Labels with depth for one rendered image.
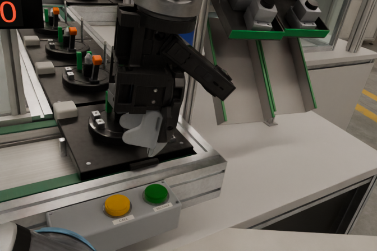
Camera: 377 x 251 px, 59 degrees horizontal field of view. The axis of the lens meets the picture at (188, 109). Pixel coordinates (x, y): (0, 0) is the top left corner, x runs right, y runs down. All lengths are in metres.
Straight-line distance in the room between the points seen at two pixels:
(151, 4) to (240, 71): 0.53
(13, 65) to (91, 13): 1.13
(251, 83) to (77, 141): 0.43
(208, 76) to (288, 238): 0.44
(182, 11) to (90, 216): 0.36
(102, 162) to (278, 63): 0.54
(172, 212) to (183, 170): 0.10
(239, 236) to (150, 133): 0.35
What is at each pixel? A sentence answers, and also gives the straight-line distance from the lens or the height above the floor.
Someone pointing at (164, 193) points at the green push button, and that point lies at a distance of 0.59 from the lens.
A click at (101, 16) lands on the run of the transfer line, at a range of 1.91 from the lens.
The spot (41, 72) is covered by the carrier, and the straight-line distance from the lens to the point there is 1.01.
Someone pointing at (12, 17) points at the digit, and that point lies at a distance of 0.71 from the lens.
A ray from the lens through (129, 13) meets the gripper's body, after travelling 0.36.
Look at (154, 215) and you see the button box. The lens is 0.58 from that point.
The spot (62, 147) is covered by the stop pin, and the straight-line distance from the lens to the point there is 0.73.
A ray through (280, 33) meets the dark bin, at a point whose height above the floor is 1.20.
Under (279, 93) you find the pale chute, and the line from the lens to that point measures 0.91.
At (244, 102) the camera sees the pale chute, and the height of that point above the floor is 1.03.
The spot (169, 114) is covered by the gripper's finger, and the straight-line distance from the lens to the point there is 0.40.
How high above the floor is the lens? 1.37
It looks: 28 degrees down
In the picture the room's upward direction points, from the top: 8 degrees clockwise
